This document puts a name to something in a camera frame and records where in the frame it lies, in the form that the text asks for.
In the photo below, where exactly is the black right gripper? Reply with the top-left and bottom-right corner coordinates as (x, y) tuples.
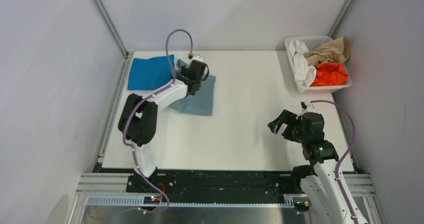
(267, 109), (308, 144)

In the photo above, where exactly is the grey-blue t-shirt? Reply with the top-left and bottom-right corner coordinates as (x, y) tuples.
(168, 64), (216, 117)

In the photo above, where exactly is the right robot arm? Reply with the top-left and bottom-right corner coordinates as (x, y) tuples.
(267, 109), (368, 224)

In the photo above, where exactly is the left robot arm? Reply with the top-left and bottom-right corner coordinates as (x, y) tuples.
(117, 54), (209, 192)

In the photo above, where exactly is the folded blue t-shirt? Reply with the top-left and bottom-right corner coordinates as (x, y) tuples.
(127, 56), (173, 91)

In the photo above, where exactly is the white crumpled t-shirt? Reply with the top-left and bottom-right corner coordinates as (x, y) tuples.
(286, 39), (317, 87)

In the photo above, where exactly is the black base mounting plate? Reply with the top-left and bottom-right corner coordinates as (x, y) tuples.
(126, 169), (303, 205)

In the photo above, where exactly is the orange crumpled t-shirt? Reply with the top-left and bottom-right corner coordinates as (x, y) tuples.
(310, 62), (349, 87)

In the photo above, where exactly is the white plastic laundry basket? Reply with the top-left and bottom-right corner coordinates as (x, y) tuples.
(284, 35), (353, 94)

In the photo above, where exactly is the right controller board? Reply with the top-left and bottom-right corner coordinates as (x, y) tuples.
(292, 201), (311, 213)

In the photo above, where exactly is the beige crumpled t-shirt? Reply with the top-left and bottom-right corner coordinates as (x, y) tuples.
(306, 36), (351, 66)

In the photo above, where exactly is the left controller board with leds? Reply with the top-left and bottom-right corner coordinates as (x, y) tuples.
(143, 195), (162, 205)

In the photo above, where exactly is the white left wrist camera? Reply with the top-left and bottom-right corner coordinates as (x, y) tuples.
(188, 53), (204, 62)

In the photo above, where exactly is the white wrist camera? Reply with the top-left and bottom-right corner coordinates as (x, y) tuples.
(188, 53), (204, 62)
(296, 100), (316, 119)

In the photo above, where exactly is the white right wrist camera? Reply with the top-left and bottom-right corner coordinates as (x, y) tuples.
(296, 100), (316, 119)

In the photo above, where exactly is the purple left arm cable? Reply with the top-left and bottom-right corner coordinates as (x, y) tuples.
(121, 28), (195, 215)

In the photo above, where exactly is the left aluminium corner post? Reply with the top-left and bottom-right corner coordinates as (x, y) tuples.
(91, 0), (129, 58)

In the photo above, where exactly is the aluminium corner post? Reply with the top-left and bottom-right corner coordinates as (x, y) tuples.
(91, 0), (129, 58)
(327, 0), (356, 39)

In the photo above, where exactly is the right aluminium corner post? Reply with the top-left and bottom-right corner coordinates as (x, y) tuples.
(327, 0), (356, 39)

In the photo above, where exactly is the aluminium front frame rail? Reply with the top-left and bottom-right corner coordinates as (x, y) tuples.
(75, 172), (379, 224)

